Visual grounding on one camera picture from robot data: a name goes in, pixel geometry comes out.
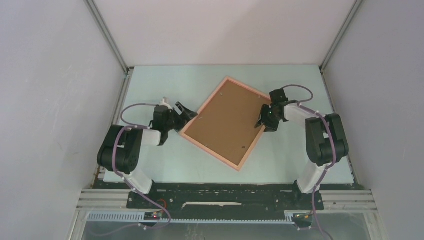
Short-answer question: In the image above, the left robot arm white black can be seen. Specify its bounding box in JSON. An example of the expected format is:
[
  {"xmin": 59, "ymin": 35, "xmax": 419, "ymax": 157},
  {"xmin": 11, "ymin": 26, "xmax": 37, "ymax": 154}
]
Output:
[{"xmin": 97, "ymin": 97, "xmax": 198, "ymax": 208}]

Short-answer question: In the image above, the orange wooden picture frame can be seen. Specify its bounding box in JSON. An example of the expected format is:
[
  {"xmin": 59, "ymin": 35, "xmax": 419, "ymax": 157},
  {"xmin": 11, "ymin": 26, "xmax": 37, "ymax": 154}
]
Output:
[{"xmin": 178, "ymin": 76, "xmax": 273, "ymax": 172}]

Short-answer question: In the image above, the grey cable duct strip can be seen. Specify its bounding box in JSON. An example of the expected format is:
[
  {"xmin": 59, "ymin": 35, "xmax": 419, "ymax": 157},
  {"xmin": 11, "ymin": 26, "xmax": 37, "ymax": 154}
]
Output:
[{"xmin": 86, "ymin": 211, "xmax": 294, "ymax": 224}]

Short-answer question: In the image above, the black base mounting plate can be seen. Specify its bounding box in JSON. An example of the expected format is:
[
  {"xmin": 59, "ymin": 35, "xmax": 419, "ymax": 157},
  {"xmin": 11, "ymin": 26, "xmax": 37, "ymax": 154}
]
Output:
[{"xmin": 147, "ymin": 183, "xmax": 324, "ymax": 222}]

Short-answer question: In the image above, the right aluminium corner post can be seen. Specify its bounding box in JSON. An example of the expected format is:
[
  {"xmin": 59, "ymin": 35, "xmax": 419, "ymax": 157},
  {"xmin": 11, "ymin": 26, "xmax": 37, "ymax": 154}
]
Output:
[{"xmin": 319, "ymin": 0, "xmax": 365, "ymax": 74}]

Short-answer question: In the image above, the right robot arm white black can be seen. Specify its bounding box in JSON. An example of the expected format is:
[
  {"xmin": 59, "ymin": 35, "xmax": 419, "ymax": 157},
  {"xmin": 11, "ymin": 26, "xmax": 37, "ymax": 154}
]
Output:
[{"xmin": 255, "ymin": 87, "xmax": 349, "ymax": 209}]

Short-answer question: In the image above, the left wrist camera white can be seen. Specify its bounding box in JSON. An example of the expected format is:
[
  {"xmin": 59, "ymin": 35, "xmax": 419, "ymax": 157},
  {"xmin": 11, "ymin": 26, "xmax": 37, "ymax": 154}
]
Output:
[{"xmin": 159, "ymin": 97, "xmax": 173, "ymax": 109}]

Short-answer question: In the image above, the left aluminium corner post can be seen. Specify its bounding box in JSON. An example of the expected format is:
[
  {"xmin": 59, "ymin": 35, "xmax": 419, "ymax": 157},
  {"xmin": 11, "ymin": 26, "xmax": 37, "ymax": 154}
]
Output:
[{"xmin": 83, "ymin": 0, "xmax": 130, "ymax": 75}]

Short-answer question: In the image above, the aluminium corner post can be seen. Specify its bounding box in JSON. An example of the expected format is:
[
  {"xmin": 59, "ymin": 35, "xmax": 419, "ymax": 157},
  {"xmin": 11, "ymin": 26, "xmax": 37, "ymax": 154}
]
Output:
[
  {"xmin": 319, "ymin": 0, "xmax": 365, "ymax": 74},
  {"xmin": 83, "ymin": 0, "xmax": 130, "ymax": 75}
]

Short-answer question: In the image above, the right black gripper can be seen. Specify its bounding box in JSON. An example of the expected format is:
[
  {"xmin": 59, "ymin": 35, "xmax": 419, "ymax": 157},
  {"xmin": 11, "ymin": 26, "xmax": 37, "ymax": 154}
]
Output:
[{"xmin": 253, "ymin": 104, "xmax": 281, "ymax": 133}]

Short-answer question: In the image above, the brown backing board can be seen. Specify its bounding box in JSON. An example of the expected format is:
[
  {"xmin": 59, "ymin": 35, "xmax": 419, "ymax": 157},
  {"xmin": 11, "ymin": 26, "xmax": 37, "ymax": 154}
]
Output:
[{"xmin": 183, "ymin": 80, "xmax": 272, "ymax": 167}]

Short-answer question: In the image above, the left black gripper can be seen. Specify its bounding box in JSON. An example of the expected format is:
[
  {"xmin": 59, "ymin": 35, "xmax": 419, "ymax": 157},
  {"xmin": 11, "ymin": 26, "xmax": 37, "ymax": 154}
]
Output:
[{"xmin": 165, "ymin": 102, "xmax": 198, "ymax": 134}]

